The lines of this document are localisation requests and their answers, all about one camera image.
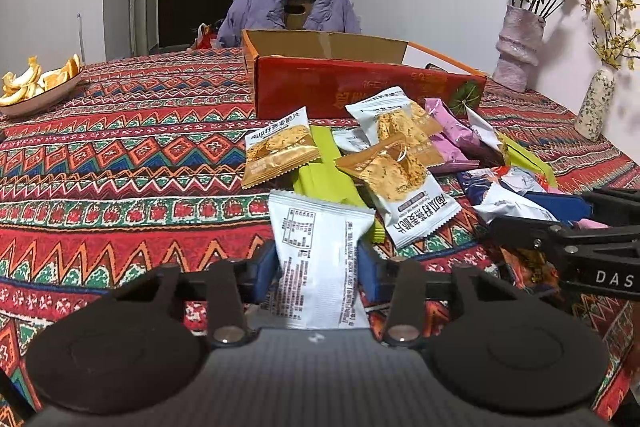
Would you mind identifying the white cracker snack packet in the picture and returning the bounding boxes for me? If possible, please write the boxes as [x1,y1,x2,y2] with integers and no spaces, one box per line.
[335,133,462,249]

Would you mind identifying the purple puffer jacket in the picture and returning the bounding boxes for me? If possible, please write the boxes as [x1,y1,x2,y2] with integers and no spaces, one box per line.
[216,0,361,48]

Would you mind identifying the yellow flower branches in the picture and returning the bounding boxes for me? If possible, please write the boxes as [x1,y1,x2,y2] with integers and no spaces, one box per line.
[584,0,639,72]

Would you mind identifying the wooden chair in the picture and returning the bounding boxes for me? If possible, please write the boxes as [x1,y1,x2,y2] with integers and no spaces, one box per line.
[283,0,314,29]

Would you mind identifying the lime green snack bar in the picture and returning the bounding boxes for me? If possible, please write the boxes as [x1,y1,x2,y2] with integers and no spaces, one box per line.
[498,133,558,188]

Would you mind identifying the red cardboard box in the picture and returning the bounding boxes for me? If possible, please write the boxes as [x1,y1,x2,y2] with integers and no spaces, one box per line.
[242,29,488,120]

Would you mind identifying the plate of orange peels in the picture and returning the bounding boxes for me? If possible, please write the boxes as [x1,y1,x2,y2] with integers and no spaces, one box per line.
[1,54,82,118]

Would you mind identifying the pink snack packet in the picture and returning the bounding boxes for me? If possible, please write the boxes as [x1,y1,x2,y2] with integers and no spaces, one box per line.
[575,219,608,230]
[424,98,504,174]

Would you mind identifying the pink textured vase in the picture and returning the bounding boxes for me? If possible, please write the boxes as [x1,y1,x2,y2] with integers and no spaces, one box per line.
[491,5,546,92]

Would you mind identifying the cracker packet left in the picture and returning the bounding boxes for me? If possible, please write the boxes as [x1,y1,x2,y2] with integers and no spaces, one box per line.
[242,107,320,188]

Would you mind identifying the white snack packet back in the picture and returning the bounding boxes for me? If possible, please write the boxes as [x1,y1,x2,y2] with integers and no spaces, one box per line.
[250,191,374,329]

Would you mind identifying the cracker packet upper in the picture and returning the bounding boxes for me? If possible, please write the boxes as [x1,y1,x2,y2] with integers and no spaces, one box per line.
[346,87,446,168]

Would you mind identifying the patterned red tablecloth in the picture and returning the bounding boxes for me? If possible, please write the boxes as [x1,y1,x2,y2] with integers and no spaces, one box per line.
[1,51,639,419]

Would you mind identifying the speckled white vase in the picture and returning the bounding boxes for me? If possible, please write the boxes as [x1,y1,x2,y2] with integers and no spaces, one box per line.
[574,64,615,141]

